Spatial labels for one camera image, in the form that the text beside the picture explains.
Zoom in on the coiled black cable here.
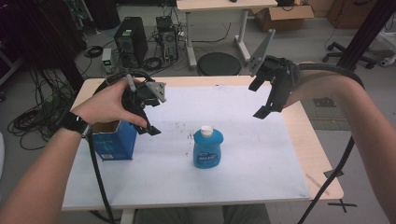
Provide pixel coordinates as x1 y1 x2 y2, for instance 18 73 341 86
83 45 105 59

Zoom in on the black office chair base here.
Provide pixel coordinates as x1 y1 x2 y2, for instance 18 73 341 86
321 41 378 71

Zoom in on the bundle of black floor cables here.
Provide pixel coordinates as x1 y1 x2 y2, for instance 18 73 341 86
7 68 76 151

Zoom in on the black metal stand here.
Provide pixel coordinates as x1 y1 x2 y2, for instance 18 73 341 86
335 0 396 72

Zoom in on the white device with green light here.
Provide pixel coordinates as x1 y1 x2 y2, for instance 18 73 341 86
101 48 114 75

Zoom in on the black wristwatch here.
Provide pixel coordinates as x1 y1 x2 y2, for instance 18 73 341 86
60 111 92 138

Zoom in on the white-legged wooden desk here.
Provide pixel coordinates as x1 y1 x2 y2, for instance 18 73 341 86
176 0 278 71

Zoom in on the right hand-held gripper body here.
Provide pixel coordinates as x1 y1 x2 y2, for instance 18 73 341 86
247 29 301 114

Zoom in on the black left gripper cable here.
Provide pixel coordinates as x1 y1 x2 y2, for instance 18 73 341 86
86 127 117 224

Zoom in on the dark curtain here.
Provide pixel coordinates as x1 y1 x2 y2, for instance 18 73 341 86
0 0 90 92

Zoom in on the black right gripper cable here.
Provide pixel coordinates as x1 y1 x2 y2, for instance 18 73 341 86
296 62 366 224

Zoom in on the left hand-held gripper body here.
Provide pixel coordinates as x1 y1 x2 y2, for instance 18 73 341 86
121 73 167 115

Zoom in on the blue bottle with white cap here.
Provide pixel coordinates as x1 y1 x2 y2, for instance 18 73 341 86
192 124 225 170

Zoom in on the black tape cross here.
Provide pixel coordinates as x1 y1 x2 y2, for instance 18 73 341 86
326 198 359 215

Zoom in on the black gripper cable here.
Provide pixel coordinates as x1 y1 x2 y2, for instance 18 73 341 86
86 127 117 224
296 62 366 224

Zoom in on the open brown cardboard box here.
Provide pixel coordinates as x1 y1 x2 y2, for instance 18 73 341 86
250 4 316 33

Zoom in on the person's right hand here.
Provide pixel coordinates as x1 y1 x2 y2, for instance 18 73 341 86
284 63 314 108

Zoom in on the small black computer tower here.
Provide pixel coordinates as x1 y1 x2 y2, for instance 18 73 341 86
155 16 179 63

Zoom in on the person's left hand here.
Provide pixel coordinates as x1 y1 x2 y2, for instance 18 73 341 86
70 77 149 130

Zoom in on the white table mat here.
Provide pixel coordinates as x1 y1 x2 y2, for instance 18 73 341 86
61 85 312 212

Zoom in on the large black computer tower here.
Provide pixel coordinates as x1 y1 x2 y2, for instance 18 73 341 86
113 16 149 68

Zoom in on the black tape piece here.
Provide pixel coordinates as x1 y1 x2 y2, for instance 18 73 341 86
322 169 346 180

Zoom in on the black round stool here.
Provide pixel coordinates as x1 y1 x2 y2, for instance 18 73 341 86
196 51 243 77

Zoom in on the closed brown cardboard box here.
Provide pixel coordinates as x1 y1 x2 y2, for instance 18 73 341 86
326 0 379 30

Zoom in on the open blue cardboard box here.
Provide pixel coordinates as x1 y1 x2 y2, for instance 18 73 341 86
91 119 138 162

